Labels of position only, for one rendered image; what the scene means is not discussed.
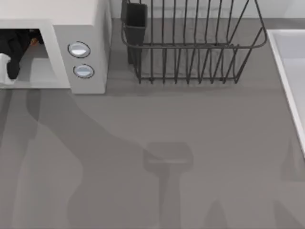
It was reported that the large round microwave knob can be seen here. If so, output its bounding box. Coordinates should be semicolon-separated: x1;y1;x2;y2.
67;41;92;59

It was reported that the pale microwave oven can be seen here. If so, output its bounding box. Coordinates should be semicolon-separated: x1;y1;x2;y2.
0;0;112;95

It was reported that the small round microwave knob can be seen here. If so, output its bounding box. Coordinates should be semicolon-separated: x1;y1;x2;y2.
73;63;95;80

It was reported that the black cutlery holder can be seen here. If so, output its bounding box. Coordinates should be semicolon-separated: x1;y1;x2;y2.
121;1;148;65

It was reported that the white sink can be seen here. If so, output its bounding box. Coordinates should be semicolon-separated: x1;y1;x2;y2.
266;29;305;160

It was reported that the dark wire dish rack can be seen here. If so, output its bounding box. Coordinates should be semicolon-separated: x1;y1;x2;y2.
120;0;268;85

